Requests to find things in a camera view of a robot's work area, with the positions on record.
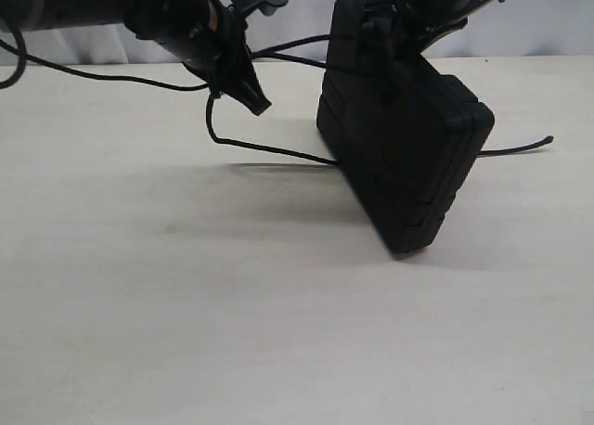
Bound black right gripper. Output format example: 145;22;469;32
361;0;506;96

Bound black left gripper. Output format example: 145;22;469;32
134;0;271;115

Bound black cord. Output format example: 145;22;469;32
203;32;555;166

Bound black plastic carrying case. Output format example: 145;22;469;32
316;0;495;255

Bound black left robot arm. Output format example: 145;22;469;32
1;0;288;115

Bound black thin arm cable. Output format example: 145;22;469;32
0;25;210;93

